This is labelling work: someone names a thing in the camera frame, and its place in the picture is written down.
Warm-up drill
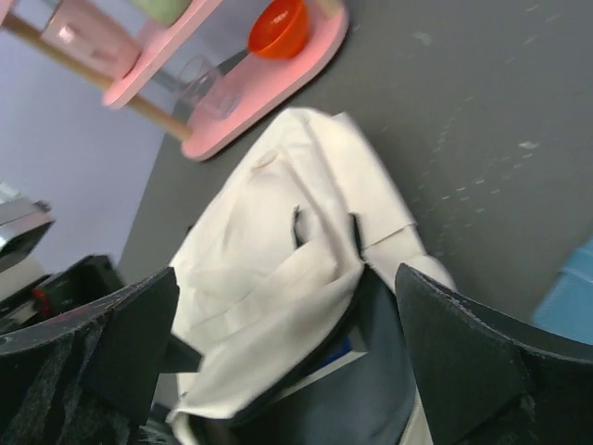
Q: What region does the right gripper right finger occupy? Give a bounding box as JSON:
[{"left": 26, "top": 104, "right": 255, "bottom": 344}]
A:
[{"left": 395, "top": 264, "right": 592, "bottom": 444}]

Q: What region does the cream canvas backpack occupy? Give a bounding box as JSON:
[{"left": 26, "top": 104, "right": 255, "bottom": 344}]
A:
[{"left": 168, "top": 108, "right": 454, "bottom": 444}]

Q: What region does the blue orange book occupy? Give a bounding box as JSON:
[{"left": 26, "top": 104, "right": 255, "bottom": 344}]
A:
[{"left": 319, "top": 324, "right": 368, "bottom": 373}]

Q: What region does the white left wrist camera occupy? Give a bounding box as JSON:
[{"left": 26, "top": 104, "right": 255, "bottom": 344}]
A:
[{"left": 1, "top": 182, "right": 55, "bottom": 273}]

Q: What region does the green mug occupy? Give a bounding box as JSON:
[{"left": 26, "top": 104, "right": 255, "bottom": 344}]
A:
[{"left": 132, "top": 0, "right": 192, "bottom": 27}]

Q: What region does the pink three-tier shelf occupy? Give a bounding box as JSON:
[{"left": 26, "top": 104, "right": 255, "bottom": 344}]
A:
[{"left": 1, "top": 1, "right": 348, "bottom": 161}]

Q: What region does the orange bowl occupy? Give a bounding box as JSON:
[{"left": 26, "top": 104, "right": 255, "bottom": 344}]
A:
[{"left": 247, "top": 0, "right": 309, "bottom": 59}]

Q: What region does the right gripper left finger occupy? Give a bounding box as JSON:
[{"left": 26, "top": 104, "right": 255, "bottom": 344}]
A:
[{"left": 1, "top": 267, "right": 201, "bottom": 444}]

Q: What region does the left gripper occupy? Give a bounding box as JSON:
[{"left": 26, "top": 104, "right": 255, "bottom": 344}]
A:
[{"left": 1, "top": 255, "right": 124, "bottom": 334}]

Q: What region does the clear glass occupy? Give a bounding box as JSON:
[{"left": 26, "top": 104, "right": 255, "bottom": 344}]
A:
[{"left": 176, "top": 55, "right": 240, "bottom": 120}]

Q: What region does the pink mug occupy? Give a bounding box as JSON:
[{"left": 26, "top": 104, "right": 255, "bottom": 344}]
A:
[{"left": 41, "top": 0, "right": 141, "bottom": 79}]

